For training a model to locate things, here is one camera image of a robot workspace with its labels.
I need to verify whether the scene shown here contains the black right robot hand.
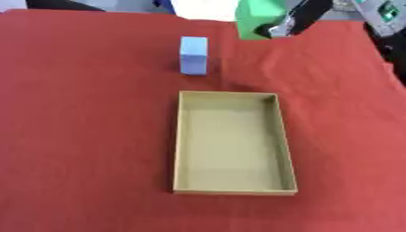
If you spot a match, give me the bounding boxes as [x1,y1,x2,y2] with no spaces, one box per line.
[254,0,336,39]

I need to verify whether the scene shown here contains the green block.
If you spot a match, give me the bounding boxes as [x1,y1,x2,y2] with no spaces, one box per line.
[233,0,289,41]

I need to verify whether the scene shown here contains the tan cardboard box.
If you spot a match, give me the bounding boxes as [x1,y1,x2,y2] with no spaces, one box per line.
[169,90,300,197]

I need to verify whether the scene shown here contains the light blue block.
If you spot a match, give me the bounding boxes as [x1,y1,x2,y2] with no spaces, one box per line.
[178,35,209,76]

